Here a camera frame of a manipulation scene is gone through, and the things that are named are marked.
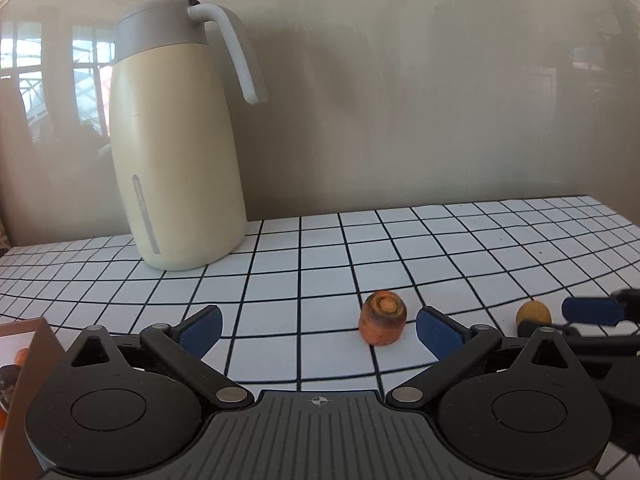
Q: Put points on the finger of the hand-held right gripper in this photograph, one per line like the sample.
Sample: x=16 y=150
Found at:
x=600 y=343
x=592 y=310

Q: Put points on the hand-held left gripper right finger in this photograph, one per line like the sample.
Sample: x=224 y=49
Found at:
x=440 y=331

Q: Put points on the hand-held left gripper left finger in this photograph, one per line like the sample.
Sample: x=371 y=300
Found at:
x=200 y=331

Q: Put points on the small carrot end piece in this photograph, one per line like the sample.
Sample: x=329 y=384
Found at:
x=382 y=320

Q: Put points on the brown longan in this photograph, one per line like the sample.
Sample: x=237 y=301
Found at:
x=534 y=312

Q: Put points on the brown-edged white cardboard box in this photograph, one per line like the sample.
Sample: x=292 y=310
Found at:
x=42 y=340

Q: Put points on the white checked tablecloth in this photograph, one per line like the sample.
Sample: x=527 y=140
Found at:
x=325 y=270

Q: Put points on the cream thermos jug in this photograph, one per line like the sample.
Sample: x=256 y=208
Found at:
x=175 y=160

